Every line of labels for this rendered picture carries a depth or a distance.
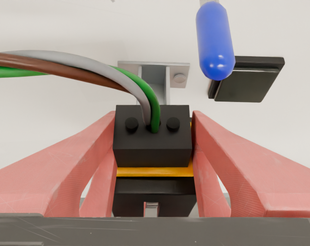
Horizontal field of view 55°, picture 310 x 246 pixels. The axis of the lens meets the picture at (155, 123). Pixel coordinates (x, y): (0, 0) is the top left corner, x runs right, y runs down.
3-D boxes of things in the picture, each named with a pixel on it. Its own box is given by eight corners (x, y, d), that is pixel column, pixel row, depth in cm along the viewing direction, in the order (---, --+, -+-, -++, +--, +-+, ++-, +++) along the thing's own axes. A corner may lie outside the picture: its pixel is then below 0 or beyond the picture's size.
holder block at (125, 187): (119, 159, 20) (114, 221, 17) (111, 114, 15) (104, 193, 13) (183, 160, 20) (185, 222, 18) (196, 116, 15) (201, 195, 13)
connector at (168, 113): (125, 152, 16) (123, 188, 15) (115, 101, 12) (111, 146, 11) (181, 152, 16) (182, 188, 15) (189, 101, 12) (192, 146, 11)
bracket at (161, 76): (120, 83, 21) (114, 148, 18) (117, 60, 19) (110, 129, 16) (185, 85, 21) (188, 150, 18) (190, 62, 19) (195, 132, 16)
